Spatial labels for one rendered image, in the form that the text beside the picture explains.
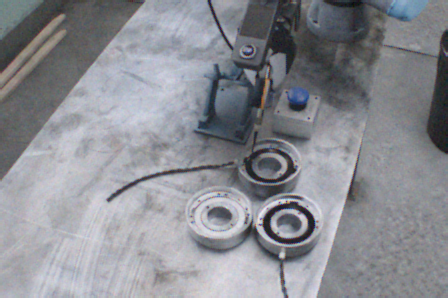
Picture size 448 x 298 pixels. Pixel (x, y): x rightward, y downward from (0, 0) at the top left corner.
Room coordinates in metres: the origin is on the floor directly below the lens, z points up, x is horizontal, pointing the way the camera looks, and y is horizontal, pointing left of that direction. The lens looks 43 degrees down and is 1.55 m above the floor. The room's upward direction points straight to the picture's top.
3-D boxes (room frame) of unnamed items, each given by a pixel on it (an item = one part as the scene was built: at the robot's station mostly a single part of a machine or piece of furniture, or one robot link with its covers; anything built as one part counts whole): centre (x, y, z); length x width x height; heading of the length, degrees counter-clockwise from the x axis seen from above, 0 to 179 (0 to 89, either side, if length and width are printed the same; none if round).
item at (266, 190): (0.64, -0.02, 0.82); 0.10 x 0.10 x 0.04
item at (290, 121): (0.78, -0.08, 0.82); 0.08 x 0.07 x 0.05; 162
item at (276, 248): (0.52, -0.05, 0.82); 0.10 x 0.10 x 0.04
